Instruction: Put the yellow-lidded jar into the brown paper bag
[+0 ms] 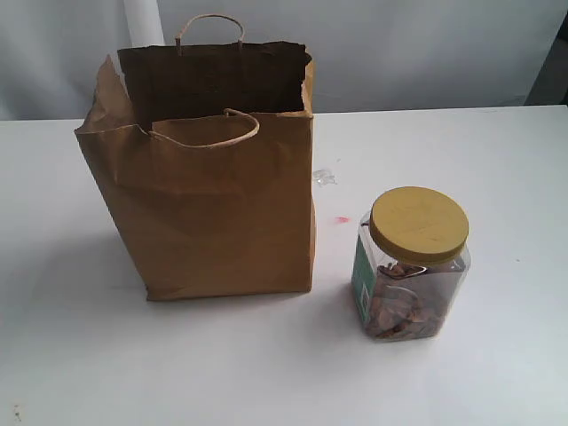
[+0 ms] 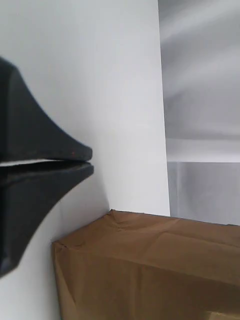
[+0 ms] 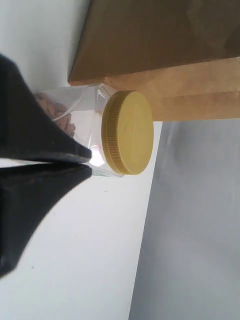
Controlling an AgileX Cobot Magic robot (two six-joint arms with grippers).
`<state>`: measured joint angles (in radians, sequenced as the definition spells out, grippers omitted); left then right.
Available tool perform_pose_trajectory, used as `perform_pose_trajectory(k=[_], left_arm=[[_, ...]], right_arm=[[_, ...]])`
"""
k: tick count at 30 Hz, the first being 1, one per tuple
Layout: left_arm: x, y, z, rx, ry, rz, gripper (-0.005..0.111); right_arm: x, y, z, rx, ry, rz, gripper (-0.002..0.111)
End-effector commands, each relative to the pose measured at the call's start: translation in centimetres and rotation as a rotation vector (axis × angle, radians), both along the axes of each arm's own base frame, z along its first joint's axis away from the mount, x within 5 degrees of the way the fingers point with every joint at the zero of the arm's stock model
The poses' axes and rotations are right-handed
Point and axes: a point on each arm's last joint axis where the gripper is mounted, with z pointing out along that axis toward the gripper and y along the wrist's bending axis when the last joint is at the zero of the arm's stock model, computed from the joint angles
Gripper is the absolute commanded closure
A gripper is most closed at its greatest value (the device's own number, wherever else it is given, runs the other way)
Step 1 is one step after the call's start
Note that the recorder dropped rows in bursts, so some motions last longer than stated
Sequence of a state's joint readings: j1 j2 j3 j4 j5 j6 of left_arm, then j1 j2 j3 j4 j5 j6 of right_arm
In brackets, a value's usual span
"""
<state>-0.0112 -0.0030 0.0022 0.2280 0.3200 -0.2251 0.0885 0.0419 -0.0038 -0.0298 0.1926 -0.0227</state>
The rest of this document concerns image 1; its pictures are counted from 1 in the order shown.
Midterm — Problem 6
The brown paper bag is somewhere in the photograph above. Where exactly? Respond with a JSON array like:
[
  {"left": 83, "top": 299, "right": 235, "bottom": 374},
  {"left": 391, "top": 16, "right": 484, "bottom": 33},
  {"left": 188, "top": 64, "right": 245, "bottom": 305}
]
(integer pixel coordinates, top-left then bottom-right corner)
[{"left": 75, "top": 38, "right": 315, "bottom": 301}]

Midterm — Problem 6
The yellow-lidded plastic jar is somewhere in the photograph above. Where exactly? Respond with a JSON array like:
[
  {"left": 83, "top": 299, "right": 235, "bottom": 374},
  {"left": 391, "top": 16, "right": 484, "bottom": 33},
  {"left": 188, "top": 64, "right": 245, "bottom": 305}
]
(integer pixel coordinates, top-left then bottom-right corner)
[{"left": 351, "top": 186, "right": 471, "bottom": 342}]

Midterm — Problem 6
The clear plastic scrap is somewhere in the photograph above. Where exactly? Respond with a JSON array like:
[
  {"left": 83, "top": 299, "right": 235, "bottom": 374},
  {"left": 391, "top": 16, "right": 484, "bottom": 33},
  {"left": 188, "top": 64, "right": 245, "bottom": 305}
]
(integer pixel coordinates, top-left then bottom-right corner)
[{"left": 312, "top": 169, "right": 336, "bottom": 186}]

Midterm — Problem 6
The white cylindrical post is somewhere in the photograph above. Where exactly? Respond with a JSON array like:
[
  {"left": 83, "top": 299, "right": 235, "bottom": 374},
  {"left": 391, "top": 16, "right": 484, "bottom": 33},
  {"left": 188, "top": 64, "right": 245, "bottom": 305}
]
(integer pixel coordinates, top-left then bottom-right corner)
[{"left": 123, "top": 0, "right": 164, "bottom": 47}]

